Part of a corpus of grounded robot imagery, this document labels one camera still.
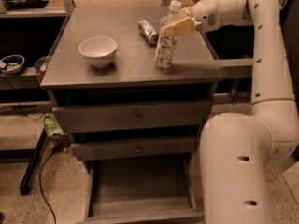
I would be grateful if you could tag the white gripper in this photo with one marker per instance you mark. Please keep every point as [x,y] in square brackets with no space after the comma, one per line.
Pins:
[206,16]

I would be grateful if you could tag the clear plastic bottle white cap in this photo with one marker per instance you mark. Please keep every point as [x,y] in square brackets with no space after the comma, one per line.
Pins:
[166,45]

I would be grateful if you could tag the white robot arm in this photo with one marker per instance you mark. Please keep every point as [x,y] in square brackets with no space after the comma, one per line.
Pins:
[234,147]

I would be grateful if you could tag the grey drawer cabinet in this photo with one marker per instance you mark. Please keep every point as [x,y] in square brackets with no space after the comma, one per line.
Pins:
[133,76]

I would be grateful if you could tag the grey top drawer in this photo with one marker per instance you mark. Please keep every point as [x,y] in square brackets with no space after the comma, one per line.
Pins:
[113,117]

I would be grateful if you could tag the grey drawer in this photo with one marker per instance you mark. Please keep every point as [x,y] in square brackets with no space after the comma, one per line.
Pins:
[143,190]
[139,147]
[113,117]

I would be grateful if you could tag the grey middle drawer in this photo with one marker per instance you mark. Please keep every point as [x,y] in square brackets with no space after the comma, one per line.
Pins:
[139,147]

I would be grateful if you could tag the grey bottom drawer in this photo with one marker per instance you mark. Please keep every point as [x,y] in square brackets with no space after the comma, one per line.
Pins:
[143,190]

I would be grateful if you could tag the silver crushed can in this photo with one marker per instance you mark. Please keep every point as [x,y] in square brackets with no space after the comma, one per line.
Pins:
[149,32]

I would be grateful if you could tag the grey side shelf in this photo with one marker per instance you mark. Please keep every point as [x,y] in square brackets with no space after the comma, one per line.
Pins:
[236,68]

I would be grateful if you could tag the white ceramic bowl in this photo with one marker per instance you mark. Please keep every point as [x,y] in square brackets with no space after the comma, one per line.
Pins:
[98,51]

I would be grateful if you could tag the dark cabinet at right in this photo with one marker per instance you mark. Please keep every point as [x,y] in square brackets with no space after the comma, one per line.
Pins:
[290,25]

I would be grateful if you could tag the small glass bowl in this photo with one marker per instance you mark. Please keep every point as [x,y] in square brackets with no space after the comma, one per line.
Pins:
[41,65]

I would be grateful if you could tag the grey left bench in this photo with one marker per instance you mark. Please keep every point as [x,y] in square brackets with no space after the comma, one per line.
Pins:
[25,79]

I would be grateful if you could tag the green snack bag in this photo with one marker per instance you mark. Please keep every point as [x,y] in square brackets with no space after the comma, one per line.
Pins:
[53,129]

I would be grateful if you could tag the blue patterned bowl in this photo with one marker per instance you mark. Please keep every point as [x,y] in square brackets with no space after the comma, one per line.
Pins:
[12,64]

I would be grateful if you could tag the black metal bar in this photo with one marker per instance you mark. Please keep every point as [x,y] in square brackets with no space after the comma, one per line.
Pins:
[24,186]

